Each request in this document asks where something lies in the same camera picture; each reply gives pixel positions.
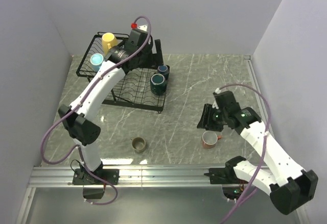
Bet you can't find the dark blue glossy mug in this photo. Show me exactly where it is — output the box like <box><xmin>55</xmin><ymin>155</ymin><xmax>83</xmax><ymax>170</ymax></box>
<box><xmin>157</xmin><ymin>65</ymin><xmax>170</xmax><ymax>80</ymax></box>

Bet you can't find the dark green patterned mug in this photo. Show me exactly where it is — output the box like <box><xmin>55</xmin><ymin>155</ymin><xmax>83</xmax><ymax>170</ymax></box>
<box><xmin>150</xmin><ymin>73</ymin><xmax>167</xmax><ymax>96</ymax></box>

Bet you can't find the red orange mug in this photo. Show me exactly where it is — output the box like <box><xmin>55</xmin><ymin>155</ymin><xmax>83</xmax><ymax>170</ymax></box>
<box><xmin>201</xmin><ymin>131</ymin><xmax>222</xmax><ymax>149</ymax></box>

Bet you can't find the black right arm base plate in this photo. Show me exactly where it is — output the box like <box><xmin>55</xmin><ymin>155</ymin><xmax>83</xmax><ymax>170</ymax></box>
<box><xmin>204</xmin><ymin>167</ymin><xmax>247</xmax><ymax>185</ymax></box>

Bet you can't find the light blue ceramic mug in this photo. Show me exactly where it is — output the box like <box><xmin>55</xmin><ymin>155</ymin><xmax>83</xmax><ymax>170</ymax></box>
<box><xmin>89</xmin><ymin>53</ymin><xmax>104</xmax><ymax>72</ymax></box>

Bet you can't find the yellow ceramic mug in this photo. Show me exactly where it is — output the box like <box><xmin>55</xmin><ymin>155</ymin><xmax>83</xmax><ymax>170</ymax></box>
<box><xmin>102</xmin><ymin>33</ymin><xmax>118</xmax><ymax>55</ymax></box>

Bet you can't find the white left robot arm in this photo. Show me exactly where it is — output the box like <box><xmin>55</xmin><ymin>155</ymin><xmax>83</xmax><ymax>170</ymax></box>
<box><xmin>58</xmin><ymin>23</ymin><xmax>163</xmax><ymax>184</ymax></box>

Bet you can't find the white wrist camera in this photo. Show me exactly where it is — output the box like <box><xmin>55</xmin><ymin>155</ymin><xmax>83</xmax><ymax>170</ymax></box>
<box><xmin>131</xmin><ymin>22</ymin><xmax>148</xmax><ymax>32</ymax></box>
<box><xmin>212</xmin><ymin>88</ymin><xmax>221</xmax><ymax>109</ymax></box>

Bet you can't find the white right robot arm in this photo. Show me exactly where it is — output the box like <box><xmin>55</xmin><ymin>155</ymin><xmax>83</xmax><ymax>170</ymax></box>
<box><xmin>197</xmin><ymin>90</ymin><xmax>318</xmax><ymax>215</ymax></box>

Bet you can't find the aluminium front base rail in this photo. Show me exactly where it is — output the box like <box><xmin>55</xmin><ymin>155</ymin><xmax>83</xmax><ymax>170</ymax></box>
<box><xmin>28</xmin><ymin>164</ymin><xmax>214</xmax><ymax>188</ymax></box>

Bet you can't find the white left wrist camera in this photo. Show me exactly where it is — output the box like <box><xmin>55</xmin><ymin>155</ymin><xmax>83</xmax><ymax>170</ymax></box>
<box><xmin>131</xmin><ymin>22</ymin><xmax>148</xmax><ymax>32</ymax></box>

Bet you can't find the aluminium table edge rail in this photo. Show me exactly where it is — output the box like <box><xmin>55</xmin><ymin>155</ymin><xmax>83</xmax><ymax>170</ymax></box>
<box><xmin>244</xmin><ymin>55</ymin><xmax>264</xmax><ymax>117</ymax></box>

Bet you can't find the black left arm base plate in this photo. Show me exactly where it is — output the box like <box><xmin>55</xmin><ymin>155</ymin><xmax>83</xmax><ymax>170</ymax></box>
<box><xmin>72</xmin><ymin>168</ymin><xmax>120</xmax><ymax>185</ymax></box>

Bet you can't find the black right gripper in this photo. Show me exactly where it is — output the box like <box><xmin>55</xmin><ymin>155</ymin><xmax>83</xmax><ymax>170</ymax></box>
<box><xmin>197</xmin><ymin>103</ymin><xmax>228</xmax><ymax>132</ymax></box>

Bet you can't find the olive brown small cup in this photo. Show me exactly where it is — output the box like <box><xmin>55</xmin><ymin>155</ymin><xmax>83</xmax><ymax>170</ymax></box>
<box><xmin>132</xmin><ymin>137</ymin><xmax>147</xmax><ymax>153</ymax></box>

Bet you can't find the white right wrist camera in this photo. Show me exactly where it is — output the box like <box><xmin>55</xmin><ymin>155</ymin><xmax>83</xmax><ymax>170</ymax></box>
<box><xmin>212</xmin><ymin>88</ymin><xmax>221</xmax><ymax>109</ymax></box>

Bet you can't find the black wire dish rack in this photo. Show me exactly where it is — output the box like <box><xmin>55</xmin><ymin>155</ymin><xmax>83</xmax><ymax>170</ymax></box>
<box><xmin>76</xmin><ymin>31</ymin><xmax>171</xmax><ymax>114</ymax></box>

